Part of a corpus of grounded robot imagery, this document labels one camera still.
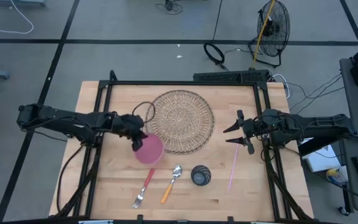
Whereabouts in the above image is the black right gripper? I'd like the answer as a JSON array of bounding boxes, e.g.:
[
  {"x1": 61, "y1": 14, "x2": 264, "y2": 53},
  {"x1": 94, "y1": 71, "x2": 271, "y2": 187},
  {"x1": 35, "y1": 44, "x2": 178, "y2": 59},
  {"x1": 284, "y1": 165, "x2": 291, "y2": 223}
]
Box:
[{"x1": 223, "y1": 109, "x2": 262, "y2": 156}]

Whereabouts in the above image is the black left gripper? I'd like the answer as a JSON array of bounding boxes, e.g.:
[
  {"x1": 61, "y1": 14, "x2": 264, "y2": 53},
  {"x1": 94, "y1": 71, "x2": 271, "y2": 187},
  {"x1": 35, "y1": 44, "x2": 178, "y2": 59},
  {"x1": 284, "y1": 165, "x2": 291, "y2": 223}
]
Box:
[{"x1": 112, "y1": 112, "x2": 149, "y2": 152}]

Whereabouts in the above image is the pink plastic bowl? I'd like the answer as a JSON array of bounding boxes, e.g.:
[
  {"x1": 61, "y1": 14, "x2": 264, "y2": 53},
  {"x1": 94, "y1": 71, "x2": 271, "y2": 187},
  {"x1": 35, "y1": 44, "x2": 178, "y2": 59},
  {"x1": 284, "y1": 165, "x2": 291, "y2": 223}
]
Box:
[{"x1": 134, "y1": 133, "x2": 165, "y2": 166}]

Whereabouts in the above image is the pink drinking straw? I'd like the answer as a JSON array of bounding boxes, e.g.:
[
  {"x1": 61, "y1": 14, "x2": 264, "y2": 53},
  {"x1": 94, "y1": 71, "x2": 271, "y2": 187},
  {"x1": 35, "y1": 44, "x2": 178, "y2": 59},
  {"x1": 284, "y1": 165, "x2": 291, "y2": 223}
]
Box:
[{"x1": 227, "y1": 143, "x2": 240, "y2": 193}]

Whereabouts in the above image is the red-handled metal fork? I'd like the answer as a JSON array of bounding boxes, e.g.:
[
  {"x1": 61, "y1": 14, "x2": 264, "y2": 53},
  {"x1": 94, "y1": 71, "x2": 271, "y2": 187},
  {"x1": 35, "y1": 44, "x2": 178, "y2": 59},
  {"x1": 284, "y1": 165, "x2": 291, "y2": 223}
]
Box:
[{"x1": 132, "y1": 168, "x2": 156, "y2": 209}]

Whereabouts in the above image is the orange-handled metal spoon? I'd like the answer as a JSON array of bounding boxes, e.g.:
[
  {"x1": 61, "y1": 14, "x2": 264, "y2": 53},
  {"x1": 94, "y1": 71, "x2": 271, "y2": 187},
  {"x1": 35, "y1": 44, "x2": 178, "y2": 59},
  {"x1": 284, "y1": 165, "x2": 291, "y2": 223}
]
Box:
[{"x1": 160, "y1": 164, "x2": 183, "y2": 205}]

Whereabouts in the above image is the dark smoky glass cup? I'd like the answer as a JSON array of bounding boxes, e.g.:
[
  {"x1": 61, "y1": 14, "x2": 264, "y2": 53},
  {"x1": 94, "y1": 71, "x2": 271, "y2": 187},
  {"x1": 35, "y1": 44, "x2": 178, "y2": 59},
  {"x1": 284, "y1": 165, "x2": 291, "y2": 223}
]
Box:
[{"x1": 190, "y1": 164, "x2": 213, "y2": 187}]

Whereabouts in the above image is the round woven straw placemat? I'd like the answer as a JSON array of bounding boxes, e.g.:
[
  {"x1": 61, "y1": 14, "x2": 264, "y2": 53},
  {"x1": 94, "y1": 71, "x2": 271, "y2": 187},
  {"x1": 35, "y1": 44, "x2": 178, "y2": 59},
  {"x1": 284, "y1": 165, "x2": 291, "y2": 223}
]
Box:
[{"x1": 144, "y1": 89, "x2": 216, "y2": 156}]

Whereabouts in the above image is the black perforated electronics box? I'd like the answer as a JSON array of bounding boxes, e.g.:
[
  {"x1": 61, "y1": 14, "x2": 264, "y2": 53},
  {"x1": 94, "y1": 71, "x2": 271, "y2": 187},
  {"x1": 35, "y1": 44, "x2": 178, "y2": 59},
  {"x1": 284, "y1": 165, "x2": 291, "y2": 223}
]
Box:
[{"x1": 193, "y1": 69, "x2": 270, "y2": 84}]

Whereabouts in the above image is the white box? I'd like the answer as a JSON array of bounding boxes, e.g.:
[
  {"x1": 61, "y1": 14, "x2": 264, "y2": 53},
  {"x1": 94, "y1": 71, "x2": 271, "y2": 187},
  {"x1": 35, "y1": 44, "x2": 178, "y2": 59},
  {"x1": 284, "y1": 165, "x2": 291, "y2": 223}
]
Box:
[{"x1": 301, "y1": 138, "x2": 341, "y2": 174}]

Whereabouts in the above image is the white wipes canister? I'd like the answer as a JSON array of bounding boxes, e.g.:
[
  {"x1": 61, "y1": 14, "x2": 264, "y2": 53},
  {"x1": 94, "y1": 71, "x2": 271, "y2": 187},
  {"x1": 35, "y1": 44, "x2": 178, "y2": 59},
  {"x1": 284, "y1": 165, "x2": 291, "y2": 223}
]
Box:
[{"x1": 326, "y1": 166, "x2": 349, "y2": 187}]

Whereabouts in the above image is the black floor fan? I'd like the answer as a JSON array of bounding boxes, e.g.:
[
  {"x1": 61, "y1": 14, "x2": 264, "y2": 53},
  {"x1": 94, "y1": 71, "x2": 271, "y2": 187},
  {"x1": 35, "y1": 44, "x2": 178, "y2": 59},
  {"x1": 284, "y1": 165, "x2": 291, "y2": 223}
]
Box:
[{"x1": 249, "y1": 0, "x2": 291, "y2": 68}]

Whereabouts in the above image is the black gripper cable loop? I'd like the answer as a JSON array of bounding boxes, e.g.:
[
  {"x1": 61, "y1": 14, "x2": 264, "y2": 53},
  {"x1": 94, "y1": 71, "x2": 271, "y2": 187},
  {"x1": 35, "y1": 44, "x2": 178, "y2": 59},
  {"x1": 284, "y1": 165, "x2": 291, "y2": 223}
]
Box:
[{"x1": 131, "y1": 101, "x2": 157, "y2": 125}]

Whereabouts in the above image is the white cable by frame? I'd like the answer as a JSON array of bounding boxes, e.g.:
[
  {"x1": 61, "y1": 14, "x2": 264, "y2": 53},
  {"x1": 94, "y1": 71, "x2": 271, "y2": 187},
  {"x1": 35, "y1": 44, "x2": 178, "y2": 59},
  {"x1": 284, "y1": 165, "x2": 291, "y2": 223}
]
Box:
[{"x1": 272, "y1": 73, "x2": 291, "y2": 100}]

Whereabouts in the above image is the black aluminium table frame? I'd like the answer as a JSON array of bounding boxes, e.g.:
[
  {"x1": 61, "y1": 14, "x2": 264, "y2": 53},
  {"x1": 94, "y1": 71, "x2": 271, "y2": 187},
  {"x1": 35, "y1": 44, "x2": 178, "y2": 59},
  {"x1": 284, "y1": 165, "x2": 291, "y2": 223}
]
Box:
[{"x1": 50, "y1": 70, "x2": 315, "y2": 224}]

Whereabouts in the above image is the black hanging arm cable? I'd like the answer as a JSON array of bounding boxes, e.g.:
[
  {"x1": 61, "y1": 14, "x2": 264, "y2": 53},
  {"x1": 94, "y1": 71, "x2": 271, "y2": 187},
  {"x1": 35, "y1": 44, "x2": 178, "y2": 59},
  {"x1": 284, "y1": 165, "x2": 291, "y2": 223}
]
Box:
[{"x1": 56, "y1": 142, "x2": 86, "y2": 214}]

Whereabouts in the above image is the coiled black cable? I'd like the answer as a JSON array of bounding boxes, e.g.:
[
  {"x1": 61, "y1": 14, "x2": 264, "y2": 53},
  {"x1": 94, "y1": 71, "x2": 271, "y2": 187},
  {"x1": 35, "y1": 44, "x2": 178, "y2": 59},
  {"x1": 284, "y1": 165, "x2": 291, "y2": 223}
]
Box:
[{"x1": 203, "y1": 42, "x2": 229, "y2": 72}]

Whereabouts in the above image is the yellow cable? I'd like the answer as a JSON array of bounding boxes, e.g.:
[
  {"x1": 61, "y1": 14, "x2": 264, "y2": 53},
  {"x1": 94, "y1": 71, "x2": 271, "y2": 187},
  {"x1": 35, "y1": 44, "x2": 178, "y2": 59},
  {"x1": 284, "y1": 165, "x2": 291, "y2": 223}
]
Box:
[{"x1": 252, "y1": 0, "x2": 276, "y2": 70}]

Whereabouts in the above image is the black cable tangle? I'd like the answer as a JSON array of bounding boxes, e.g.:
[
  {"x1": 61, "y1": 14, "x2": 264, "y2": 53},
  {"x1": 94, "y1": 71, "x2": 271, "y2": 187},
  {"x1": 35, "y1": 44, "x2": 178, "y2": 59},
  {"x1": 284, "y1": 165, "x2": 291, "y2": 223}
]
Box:
[{"x1": 155, "y1": 0, "x2": 183, "y2": 16}]

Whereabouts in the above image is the white floor cable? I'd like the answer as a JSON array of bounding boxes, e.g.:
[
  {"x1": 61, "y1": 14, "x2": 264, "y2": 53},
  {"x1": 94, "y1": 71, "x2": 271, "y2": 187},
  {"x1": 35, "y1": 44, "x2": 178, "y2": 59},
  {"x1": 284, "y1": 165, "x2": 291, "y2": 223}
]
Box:
[{"x1": 0, "y1": 0, "x2": 34, "y2": 35}]

